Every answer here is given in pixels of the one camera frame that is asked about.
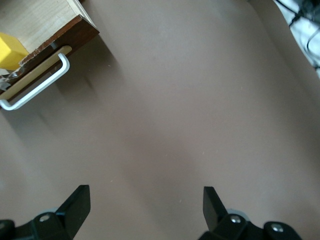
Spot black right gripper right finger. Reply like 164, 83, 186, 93
199, 185, 303, 240

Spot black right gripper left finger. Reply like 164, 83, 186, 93
0, 184, 92, 240

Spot yellow cube block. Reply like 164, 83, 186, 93
0, 31, 31, 71

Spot wooden drawer with white handle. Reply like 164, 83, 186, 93
0, 0, 101, 112

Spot black floor cable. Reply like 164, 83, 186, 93
273, 0, 320, 27
305, 22, 320, 69

